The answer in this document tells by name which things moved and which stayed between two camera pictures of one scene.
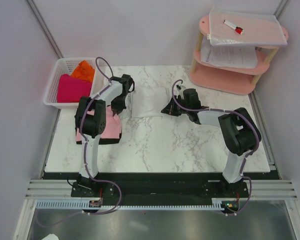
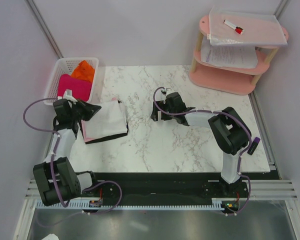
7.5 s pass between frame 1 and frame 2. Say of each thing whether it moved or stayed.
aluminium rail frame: stayed
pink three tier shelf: stayed
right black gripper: moved
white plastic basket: stayed
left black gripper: moved
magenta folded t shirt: stayed
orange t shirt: stayed
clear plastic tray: stayed
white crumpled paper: stayed
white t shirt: moved
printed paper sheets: stayed
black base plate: stayed
